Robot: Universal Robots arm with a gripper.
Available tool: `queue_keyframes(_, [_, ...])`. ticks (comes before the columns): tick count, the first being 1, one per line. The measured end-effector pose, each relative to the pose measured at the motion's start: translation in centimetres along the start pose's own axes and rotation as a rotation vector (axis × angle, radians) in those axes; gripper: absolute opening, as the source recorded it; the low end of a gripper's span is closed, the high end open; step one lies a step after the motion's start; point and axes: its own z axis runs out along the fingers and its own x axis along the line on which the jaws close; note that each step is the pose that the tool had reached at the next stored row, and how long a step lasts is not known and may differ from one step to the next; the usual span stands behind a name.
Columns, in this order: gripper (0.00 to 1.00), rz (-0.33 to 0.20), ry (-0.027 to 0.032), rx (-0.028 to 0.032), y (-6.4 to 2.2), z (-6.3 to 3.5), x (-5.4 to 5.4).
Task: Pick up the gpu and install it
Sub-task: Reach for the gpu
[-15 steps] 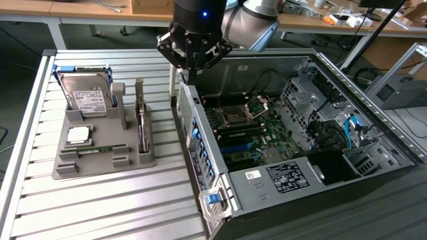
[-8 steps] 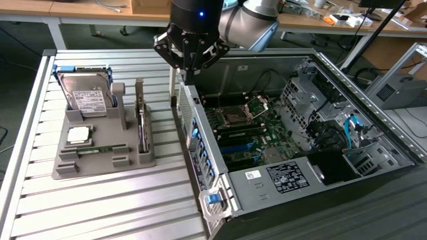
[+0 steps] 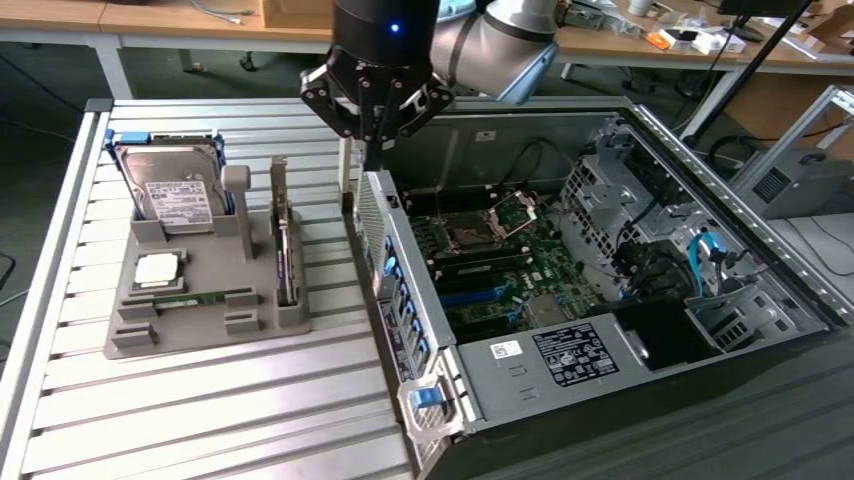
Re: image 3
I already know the gray power supply unit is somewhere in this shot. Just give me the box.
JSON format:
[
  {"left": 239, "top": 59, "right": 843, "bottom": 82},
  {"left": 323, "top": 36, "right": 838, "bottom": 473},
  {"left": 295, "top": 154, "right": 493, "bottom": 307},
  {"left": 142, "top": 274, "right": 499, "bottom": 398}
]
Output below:
[{"left": 456, "top": 314, "right": 653, "bottom": 431}]

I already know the green motherboard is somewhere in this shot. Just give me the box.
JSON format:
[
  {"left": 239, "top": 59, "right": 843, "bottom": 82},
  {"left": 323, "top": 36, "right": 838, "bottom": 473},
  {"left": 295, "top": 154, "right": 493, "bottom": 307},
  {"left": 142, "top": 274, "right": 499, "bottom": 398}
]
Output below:
[{"left": 406, "top": 192, "right": 602, "bottom": 346}]

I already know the metal socket cover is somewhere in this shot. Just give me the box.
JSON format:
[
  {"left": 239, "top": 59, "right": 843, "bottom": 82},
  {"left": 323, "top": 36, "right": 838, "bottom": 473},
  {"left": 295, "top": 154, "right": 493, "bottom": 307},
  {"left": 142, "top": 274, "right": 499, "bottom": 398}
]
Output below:
[{"left": 486, "top": 191, "right": 541, "bottom": 236}]

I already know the CPU socket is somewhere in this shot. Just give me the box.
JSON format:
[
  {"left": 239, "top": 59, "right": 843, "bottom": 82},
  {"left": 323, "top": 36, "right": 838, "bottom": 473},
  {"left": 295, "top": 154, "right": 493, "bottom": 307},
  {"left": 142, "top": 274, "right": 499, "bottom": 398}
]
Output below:
[{"left": 443, "top": 212, "right": 495, "bottom": 249}]

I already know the open black PC case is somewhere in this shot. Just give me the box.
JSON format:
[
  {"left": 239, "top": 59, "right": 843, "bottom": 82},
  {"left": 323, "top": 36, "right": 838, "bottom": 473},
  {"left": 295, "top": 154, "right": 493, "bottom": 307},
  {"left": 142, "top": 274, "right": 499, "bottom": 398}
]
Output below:
[{"left": 338, "top": 103, "right": 846, "bottom": 480}]

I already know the black stand pole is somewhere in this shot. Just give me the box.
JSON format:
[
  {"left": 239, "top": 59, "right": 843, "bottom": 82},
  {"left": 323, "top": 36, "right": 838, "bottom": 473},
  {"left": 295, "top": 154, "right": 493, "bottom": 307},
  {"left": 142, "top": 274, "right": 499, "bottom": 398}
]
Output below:
[{"left": 679, "top": 0, "right": 819, "bottom": 149}]

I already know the orange and black box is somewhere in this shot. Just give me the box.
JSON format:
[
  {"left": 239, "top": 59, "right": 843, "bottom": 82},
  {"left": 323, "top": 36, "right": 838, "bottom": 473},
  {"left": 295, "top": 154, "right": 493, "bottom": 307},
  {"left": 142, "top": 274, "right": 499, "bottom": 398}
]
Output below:
[{"left": 647, "top": 27, "right": 699, "bottom": 51}]

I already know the gray cable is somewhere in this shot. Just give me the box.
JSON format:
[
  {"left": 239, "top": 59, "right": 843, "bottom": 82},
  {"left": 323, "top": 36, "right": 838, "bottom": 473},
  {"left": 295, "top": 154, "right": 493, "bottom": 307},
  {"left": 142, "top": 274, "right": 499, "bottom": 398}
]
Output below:
[{"left": 190, "top": 0, "right": 259, "bottom": 24}]

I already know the aluminium profile frame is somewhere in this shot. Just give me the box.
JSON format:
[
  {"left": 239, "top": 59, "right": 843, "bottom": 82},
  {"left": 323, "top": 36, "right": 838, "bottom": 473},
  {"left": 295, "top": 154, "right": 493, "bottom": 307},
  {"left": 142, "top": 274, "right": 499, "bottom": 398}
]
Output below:
[{"left": 779, "top": 84, "right": 854, "bottom": 166}]

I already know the brown cardboard box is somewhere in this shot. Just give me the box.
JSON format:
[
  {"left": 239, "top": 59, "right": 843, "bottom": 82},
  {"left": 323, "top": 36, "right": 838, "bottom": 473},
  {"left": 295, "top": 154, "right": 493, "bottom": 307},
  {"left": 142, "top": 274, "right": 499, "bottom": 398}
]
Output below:
[{"left": 260, "top": 0, "right": 335, "bottom": 30}]

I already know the gray parts rack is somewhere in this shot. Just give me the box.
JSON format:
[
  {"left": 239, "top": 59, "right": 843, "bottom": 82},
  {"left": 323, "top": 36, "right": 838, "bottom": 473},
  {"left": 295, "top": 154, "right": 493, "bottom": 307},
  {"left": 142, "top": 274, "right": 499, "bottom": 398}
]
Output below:
[{"left": 103, "top": 164, "right": 315, "bottom": 361}]

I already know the black monitor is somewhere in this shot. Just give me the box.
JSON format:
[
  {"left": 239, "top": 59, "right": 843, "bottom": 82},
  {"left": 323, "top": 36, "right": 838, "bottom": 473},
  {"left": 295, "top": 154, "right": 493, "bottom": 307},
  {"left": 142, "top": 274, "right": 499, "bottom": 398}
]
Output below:
[{"left": 717, "top": 0, "right": 813, "bottom": 42}]

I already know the silver CPU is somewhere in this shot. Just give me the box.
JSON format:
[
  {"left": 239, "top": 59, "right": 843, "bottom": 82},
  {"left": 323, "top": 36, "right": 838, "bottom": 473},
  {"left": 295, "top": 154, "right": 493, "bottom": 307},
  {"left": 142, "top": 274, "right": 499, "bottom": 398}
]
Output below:
[{"left": 131, "top": 253, "right": 183, "bottom": 290}]

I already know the green RAM stick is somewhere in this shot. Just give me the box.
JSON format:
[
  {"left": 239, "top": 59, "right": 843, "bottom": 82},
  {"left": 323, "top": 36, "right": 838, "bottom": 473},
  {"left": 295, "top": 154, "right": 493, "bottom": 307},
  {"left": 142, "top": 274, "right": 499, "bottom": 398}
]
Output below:
[{"left": 151, "top": 292, "right": 228, "bottom": 307}]

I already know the gray computer tower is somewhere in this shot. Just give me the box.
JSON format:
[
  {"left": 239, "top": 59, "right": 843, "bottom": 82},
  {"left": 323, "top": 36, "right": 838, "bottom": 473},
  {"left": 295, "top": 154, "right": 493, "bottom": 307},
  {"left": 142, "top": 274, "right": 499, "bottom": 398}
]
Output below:
[{"left": 730, "top": 144, "right": 854, "bottom": 221}]

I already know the perforated metal drive cage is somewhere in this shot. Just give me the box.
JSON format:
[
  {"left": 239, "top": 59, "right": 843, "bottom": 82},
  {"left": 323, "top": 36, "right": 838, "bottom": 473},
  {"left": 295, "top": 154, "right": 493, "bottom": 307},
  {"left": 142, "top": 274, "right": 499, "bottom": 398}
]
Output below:
[{"left": 559, "top": 124, "right": 695, "bottom": 271}]

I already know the black wire bundle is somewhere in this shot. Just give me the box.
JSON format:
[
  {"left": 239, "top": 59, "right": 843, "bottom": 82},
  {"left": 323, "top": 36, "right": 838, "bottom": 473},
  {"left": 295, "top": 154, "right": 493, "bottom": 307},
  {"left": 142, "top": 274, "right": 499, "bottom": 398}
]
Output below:
[{"left": 610, "top": 239, "right": 695, "bottom": 301}]

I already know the graphics card with metal bracket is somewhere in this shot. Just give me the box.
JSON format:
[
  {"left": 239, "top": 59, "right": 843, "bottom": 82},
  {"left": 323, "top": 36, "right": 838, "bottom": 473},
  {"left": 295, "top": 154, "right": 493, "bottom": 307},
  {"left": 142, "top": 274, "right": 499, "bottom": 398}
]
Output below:
[{"left": 268, "top": 155, "right": 302, "bottom": 307}]

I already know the gray metal drive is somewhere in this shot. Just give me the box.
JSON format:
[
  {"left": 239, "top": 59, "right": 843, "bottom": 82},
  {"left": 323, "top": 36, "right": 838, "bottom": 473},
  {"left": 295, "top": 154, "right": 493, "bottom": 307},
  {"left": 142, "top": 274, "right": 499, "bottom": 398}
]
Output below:
[{"left": 559, "top": 0, "right": 619, "bottom": 29}]

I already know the gray metal disk bay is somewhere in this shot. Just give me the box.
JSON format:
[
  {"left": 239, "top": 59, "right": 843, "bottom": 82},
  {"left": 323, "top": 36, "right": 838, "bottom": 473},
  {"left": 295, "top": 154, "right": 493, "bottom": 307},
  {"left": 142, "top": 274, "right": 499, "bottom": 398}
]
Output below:
[{"left": 685, "top": 284, "right": 833, "bottom": 351}]

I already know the white small box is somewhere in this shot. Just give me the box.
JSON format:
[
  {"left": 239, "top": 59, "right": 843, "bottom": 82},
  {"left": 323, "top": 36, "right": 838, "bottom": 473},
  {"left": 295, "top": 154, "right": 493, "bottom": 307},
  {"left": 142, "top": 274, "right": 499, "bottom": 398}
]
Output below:
[{"left": 691, "top": 32, "right": 746, "bottom": 55}]

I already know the gray chipset heatsink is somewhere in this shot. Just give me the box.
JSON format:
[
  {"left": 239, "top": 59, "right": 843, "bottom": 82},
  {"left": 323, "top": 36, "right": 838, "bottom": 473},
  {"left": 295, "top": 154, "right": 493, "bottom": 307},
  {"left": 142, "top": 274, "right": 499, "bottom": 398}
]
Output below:
[{"left": 526, "top": 297, "right": 569, "bottom": 326}]

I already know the blue wire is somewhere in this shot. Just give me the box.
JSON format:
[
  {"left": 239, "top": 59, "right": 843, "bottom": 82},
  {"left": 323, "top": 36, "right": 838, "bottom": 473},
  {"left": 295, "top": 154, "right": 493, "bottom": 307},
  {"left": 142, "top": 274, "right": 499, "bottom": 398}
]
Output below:
[{"left": 686, "top": 227, "right": 733, "bottom": 301}]

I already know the hard disk with blue carrier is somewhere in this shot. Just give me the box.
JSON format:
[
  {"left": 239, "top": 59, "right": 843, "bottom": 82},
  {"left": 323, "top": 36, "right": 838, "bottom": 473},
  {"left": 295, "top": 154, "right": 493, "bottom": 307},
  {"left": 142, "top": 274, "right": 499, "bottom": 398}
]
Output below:
[{"left": 104, "top": 128, "right": 232, "bottom": 236}]

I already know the black RAM slot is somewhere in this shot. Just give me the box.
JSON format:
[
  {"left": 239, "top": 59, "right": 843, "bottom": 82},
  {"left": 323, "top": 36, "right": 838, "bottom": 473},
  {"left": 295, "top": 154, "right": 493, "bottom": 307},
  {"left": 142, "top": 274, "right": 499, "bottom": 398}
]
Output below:
[
  {"left": 434, "top": 263, "right": 499, "bottom": 282},
  {"left": 430, "top": 251, "right": 534, "bottom": 271}
]

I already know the wooden desk white frame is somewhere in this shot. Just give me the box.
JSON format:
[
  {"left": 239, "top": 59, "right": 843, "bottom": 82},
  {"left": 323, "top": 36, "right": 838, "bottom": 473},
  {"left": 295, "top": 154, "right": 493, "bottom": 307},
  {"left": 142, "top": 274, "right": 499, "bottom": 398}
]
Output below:
[
  {"left": 553, "top": 0, "right": 854, "bottom": 146},
  {"left": 0, "top": 0, "right": 402, "bottom": 99}
]

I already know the open cardboard carton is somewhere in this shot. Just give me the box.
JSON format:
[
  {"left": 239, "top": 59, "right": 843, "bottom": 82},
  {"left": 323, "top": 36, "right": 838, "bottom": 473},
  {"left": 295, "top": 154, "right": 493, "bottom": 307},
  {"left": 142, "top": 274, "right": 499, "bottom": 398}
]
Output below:
[{"left": 803, "top": 4, "right": 854, "bottom": 56}]

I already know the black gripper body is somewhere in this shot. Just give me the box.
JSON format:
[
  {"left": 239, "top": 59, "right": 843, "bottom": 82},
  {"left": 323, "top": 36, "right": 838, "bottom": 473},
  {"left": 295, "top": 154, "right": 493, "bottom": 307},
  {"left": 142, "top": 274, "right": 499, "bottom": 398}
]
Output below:
[{"left": 326, "top": 0, "right": 440, "bottom": 109}]

